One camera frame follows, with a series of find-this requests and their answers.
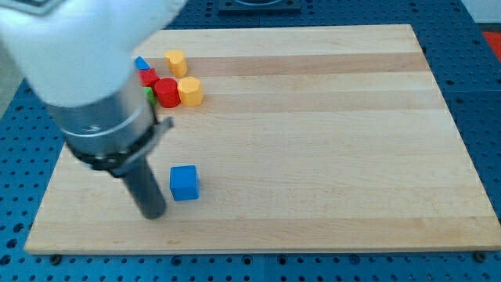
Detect blue wooden cube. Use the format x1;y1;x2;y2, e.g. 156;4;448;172
169;165;200;201

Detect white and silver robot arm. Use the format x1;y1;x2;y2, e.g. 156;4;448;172
1;0;186;157

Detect yellow block front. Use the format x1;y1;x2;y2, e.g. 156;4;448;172
178;77;204;107

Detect yellow block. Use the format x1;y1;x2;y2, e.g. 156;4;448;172
164;50;188;78
178;77;204;107

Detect light wooden board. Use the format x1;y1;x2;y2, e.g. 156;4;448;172
25;24;500;255

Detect red wooden cylinder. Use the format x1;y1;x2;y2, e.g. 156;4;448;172
153;78;181;108

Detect yellow block rear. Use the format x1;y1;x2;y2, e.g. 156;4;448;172
164;50;188;78

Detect green wooden block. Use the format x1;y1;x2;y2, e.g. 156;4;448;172
143;87;157;107

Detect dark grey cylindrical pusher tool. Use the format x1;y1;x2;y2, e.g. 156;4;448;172
68;117;174;219

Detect red wooden block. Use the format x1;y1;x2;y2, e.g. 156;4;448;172
138;68;160;88

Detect blue triangular wooden block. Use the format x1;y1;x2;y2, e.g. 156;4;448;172
135;56;151;71

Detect red object at edge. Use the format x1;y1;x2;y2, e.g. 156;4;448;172
482;31;501;60

